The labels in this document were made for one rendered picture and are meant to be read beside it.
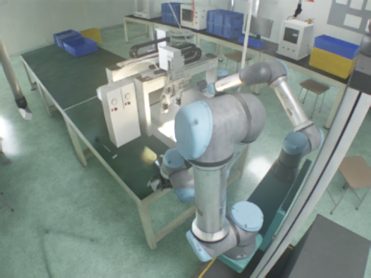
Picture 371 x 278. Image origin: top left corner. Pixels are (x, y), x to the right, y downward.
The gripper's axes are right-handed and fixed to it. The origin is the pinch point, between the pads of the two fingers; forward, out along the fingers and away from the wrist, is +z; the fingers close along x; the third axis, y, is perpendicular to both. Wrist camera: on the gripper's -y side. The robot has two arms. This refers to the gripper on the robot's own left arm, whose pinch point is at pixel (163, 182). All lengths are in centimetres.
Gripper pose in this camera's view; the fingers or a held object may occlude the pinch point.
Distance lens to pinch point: 119.9
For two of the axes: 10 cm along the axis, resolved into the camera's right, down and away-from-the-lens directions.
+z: -1.9, 4.7, 8.6
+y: 2.8, 8.7, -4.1
